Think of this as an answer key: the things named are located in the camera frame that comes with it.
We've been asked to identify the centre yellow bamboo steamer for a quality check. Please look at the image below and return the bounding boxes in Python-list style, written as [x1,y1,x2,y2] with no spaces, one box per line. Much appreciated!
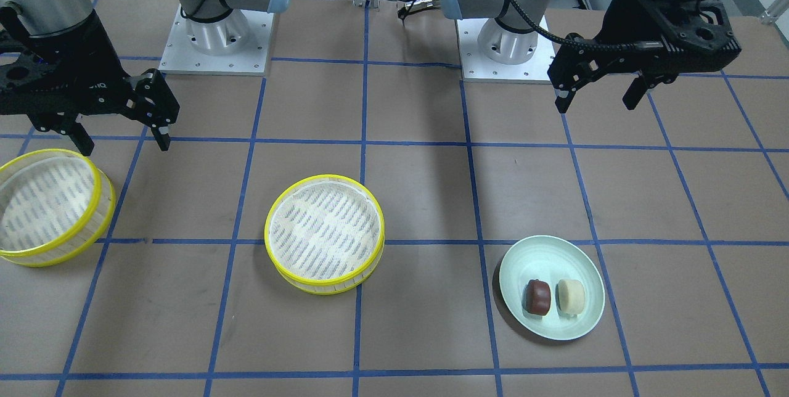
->
[263,173,385,295]

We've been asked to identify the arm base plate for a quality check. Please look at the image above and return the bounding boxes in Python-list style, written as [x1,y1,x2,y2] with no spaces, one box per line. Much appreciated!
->
[158,9,276,77]
[456,18,554,84]

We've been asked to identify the mint green plate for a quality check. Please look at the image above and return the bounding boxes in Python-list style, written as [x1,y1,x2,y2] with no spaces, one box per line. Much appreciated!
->
[499,235,606,341]

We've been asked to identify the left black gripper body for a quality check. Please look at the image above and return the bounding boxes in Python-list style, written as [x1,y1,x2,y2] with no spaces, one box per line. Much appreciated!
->
[549,0,742,96]

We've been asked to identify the white bun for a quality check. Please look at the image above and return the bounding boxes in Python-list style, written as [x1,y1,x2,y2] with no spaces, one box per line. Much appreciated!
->
[556,279,586,316]

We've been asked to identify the side yellow bamboo steamer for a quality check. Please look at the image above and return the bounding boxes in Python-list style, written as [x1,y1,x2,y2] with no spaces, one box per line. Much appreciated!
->
[1,148,117,267]

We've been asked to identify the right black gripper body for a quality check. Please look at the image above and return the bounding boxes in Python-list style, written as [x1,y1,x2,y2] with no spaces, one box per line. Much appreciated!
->
[1,9,180,129]

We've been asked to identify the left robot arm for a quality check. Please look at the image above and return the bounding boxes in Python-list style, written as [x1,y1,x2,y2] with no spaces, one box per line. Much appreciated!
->
[440,0,742,113]

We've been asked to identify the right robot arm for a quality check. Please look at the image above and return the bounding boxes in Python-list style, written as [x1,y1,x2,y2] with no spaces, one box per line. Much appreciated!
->
[1,0,290,156]

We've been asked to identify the brown bun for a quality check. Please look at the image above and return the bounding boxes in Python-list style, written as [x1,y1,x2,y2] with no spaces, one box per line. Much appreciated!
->
[524,279,552,316]

